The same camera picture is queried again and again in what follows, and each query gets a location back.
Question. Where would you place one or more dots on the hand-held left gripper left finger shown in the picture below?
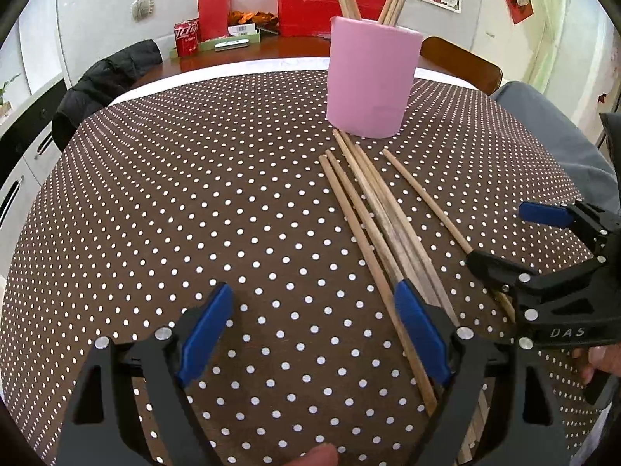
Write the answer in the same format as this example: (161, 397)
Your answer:
(203, 335)

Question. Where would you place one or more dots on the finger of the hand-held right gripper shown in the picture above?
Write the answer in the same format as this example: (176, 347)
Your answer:
(499, 272)
(543, 214)

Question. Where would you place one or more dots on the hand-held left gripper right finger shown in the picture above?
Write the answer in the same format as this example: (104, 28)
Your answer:
(422, 330)

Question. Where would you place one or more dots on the pile of wooden chopsticks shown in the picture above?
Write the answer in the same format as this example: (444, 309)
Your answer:
(378, 213)

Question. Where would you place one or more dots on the pink cup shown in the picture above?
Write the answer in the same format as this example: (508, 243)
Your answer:
(371, 77)

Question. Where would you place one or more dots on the person's right hand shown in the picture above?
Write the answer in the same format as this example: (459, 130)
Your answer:
(606, 361)

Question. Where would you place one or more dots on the person's left hand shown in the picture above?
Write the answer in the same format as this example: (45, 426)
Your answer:
(315, 457)

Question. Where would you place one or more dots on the grey garment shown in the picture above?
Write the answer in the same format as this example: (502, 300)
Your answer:
(548, 131)

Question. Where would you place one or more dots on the brown polka dot tablecloth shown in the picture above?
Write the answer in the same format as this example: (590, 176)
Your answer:
(194, 204)

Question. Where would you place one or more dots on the light green curtain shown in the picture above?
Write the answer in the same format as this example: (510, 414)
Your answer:
(548, 48)

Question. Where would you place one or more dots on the wooden chair back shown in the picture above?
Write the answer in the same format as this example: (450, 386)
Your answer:
(461, 63)

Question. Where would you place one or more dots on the white and black cabinet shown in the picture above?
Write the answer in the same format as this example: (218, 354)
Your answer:
(29, 145)

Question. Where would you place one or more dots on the black jacket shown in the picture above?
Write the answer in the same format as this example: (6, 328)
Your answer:
(106, 82)

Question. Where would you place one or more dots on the green tray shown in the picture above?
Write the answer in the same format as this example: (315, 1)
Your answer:
(208, 44)

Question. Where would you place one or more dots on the white flat device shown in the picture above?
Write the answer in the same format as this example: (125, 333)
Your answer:
(233, 44)

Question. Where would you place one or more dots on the red soda can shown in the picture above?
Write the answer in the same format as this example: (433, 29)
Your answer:
(187, 36)

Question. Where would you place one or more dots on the potted green plant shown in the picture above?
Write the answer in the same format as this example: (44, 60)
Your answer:
(7, 90)

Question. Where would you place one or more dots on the small red box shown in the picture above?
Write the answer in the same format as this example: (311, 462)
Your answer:
(213, 17)

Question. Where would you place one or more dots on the orange snack packets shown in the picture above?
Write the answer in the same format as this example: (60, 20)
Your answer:
(254, 19)

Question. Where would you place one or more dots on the hanging shell-shaped ornament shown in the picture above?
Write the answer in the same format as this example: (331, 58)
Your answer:
(142, 8)

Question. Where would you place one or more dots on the red heart wall decoration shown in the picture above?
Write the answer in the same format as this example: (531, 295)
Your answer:
(519, 0)

